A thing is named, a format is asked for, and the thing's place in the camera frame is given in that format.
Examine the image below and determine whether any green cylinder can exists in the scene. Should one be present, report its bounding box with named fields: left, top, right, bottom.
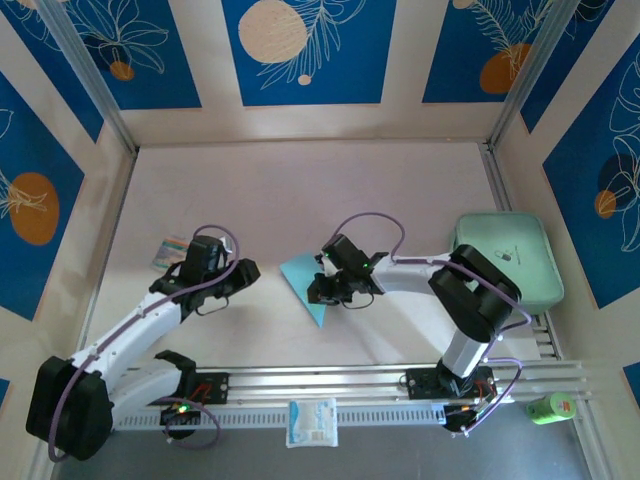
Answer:
left=525, top=392, right=577, bottom=426

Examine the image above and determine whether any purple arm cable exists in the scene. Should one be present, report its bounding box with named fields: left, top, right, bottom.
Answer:
left=47, top=223, right=242, bottom=462
left=332, top=212, right=532, bottom=437

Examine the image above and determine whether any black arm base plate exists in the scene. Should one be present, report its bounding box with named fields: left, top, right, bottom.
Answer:
left=192, top=370, right=231, bottom=406
left=405, top=367, right=496, bottom=401

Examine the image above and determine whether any white slotted cable duct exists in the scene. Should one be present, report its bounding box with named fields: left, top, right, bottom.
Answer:
left=112, top=402, right=451, bottom=432

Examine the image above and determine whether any black electronics module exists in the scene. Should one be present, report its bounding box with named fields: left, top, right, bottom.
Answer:
left=159, top=399, right=202, bottom=442
left=442, top=399, right=497, bottom=437

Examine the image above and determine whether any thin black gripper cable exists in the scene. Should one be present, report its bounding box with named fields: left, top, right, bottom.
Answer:
left=193, top=296, right=232, bottom=318
left=343, top=291, right=375, bottom=311

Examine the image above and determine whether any aluminium mounting rail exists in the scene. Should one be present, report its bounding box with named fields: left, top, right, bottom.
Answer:
left=112, top=359, right=592, bottom=410

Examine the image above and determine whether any aluminium frame post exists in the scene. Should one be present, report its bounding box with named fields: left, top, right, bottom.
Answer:
left=37, top=0, right=140, bottom=155
left=486, top=0, right=575, bottom=151

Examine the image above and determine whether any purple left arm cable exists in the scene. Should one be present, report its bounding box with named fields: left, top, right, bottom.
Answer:
left=47, top=223, right=242, bottom=462

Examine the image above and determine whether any light blue cloth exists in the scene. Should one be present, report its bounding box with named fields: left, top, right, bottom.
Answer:
left=279, top=252, right=332, bottom=329

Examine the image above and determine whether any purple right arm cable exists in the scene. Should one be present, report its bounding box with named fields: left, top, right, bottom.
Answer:
left=332, top=212, right=532, bottom=437

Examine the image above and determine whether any white tissue packet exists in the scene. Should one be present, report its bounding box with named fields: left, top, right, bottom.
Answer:
left=285, top=398, right=339, bottom=449

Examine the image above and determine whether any colourful printed sachet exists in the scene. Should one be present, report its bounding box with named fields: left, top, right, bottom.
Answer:
left=151, top=233, right=192, bottom=274

